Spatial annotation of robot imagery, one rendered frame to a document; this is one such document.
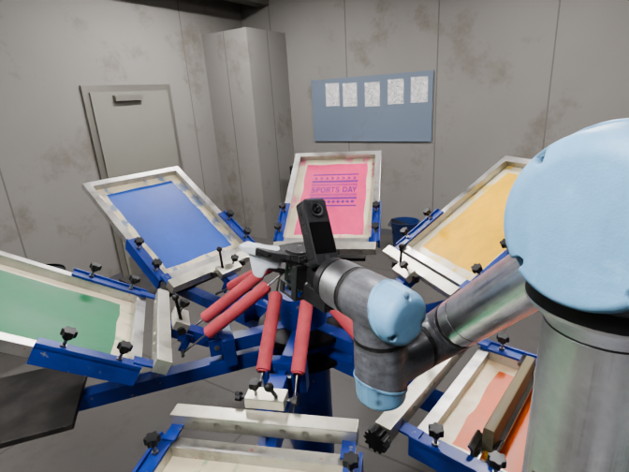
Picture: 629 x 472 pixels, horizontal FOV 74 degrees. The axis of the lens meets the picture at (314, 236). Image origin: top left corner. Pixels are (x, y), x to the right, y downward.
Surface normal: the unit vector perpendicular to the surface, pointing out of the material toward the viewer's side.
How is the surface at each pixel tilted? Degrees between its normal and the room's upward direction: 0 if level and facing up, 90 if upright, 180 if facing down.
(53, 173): 90
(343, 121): 90
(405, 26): 90
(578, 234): 82
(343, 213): 32
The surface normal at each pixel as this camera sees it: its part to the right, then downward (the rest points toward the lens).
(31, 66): 0.85, 0.12
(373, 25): -0.53, 0.30
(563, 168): -0.83, 0.11
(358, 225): -0.14, -0.63
